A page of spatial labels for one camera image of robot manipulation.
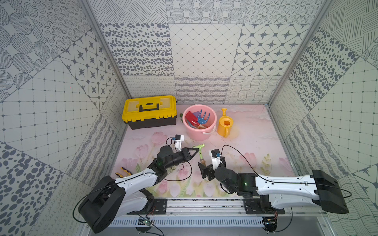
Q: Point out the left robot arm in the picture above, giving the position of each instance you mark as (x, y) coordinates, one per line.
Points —
(111, 198)

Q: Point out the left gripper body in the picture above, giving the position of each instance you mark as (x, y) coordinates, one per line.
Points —
(183, 155)

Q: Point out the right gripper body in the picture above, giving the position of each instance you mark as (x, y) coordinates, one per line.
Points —
(209, 169)

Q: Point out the floral table mat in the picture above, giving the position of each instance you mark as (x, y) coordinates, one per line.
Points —
(252, 146)

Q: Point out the pink plastic bucket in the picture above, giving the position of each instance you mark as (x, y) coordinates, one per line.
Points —
(201, 134)

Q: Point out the green rake wooden handle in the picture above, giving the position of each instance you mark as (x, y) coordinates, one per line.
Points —
(200, 147)

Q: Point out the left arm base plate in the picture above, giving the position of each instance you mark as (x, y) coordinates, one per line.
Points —
(157, 206)

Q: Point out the blue rake yellow handle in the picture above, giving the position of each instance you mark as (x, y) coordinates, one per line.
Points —
(202, 118)

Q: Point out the yellow watering can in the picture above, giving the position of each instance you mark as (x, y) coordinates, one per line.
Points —
(225, 124)

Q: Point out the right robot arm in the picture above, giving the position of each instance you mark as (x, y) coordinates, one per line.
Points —
(316, 189)

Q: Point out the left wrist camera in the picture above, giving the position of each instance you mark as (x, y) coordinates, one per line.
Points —
(178, 140)

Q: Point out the yellow black toolbox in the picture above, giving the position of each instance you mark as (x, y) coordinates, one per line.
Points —
(150, 112)

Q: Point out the yellow black pliers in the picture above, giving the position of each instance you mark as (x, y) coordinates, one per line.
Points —
(124, 173)

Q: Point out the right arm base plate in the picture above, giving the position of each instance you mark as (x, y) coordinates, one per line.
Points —
(260, 207)

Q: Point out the red shovel wooden handle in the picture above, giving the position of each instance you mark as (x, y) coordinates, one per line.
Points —
(193, 121)

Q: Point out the aluminium mounting rail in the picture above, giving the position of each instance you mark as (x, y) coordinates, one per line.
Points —
(206, 206)

